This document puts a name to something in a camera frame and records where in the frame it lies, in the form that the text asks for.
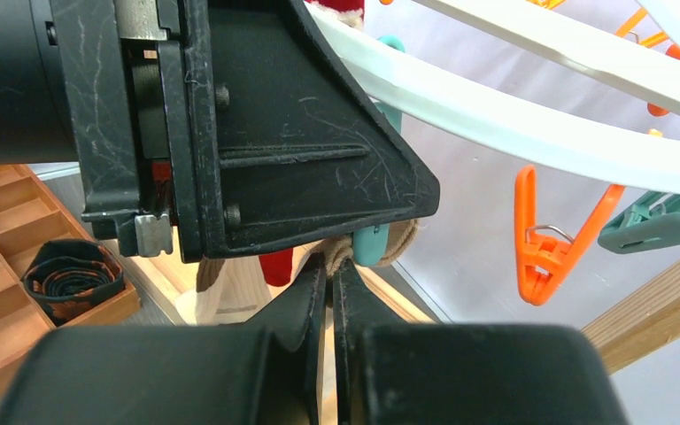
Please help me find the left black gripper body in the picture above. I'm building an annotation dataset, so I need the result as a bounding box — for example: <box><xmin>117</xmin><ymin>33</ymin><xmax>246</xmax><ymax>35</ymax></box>
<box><xmin>50</xmin><ymin>1</ymin><xmax>223</xmax><ymax>261</ymax></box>

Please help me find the white round clip hanger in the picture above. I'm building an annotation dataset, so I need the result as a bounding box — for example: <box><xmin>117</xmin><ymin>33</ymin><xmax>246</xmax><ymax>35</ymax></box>
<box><xmin>305</xmin><ymin>4</ymin><xmax>680</xmax><ymax>194</ymax></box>

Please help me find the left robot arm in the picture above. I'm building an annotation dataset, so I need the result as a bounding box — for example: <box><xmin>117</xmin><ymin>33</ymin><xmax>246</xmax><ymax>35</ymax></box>
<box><xmin>0</xmin><ymin>1</ymin><xmax>440</xmax><ymax>262</ymax></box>

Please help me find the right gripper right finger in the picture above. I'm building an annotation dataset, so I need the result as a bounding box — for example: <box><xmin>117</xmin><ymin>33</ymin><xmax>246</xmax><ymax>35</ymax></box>
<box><xmin>330</xmin><ymin>259</ymin><xmax>404</xmax><ymax>424</ymax></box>

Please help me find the teal clothes peg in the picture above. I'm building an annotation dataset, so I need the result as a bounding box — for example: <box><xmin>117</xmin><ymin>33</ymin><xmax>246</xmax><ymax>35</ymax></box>
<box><xmin>352</xmin><ymin>35</ymin><xmax>406</xmax><ymax>268</ymax></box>

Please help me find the orange clothes peg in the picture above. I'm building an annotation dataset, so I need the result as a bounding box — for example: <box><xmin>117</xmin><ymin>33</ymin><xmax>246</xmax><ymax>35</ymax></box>
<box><xmin>514</xmin><ymin>165</ymin><xmax>625</xmax><ymax>306</ymax></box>

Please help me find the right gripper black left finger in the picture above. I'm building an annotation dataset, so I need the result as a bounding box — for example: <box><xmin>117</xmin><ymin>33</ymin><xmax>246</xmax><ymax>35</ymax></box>
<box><xmin>250</xmin><ymin>253</ymin><xmax>328</xmax><ymax>424</ymax></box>

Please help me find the beige brown striped sock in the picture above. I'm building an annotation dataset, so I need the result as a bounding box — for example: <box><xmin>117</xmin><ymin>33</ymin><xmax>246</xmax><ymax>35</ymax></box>
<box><xmin>175</xmin><ymin>256</ymin><xmax>273</xmax><ymax>325</ymax></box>

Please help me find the wooden compartment tray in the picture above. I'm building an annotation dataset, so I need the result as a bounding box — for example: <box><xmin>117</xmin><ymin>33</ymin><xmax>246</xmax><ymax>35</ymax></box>
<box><xmin>0</xmin><ymin>164</ymin><xmax>142</xmax><ymax>418</ymax></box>

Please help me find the red sock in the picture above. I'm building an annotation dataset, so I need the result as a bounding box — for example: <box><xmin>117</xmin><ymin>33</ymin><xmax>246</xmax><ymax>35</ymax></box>
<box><xmin>308</xmin><ymin>0</ymin><xmax>366</xmax><ymax>31</ymax></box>
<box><xmin>259</xmin><ymin>248</ymin><xmax>293</xmax><ymax>288</ymax></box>

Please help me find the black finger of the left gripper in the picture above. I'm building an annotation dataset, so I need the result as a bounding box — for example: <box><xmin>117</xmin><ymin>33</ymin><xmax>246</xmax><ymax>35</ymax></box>
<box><xmin>205</xmin><ymin>1</ymin><xmax>440</xmax><ymax>259</ymax></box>

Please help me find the wooden hanger stand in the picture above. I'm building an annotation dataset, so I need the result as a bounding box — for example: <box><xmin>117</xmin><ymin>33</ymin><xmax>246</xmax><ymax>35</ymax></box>
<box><xmin>99</xmin><ymin>222</ymin><xmax>680</xmax><ymax>425</ymax></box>

